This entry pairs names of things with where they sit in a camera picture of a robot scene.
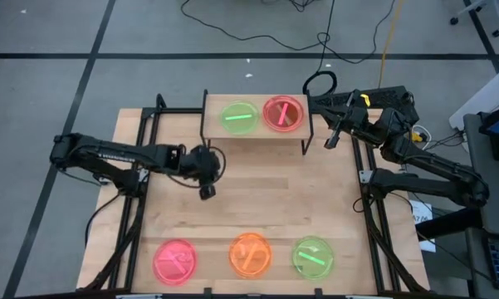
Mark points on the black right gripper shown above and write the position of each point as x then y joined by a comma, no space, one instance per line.
353,118

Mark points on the pink transparent plastic plate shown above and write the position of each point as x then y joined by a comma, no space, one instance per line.
166,270

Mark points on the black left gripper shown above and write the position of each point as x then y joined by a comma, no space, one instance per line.
201,164

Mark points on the small yellow hook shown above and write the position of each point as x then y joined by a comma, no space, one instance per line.
365,99

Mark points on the white plastic bin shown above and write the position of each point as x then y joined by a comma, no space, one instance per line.
490,99

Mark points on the red translucent plastic bowl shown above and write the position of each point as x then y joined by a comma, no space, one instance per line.
274,120

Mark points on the silver metal bracket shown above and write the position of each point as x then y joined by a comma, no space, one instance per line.
365,176

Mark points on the green transparent plastic plate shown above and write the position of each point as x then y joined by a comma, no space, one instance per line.
240,124
315,270

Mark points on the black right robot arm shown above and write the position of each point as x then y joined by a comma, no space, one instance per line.
431,164

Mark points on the grey desk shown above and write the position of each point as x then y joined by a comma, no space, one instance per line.
498,199

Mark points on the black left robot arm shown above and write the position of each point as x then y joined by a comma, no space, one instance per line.
108,151

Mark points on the black aluminium table frame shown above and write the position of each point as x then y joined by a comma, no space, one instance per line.
174,110

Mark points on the orange transparent plastic plate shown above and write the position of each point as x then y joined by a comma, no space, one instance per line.
257,266

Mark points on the wooden shelf with black frame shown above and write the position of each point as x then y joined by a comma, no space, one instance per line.
253,133

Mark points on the white paper sheet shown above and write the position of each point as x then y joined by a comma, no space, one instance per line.
418,207

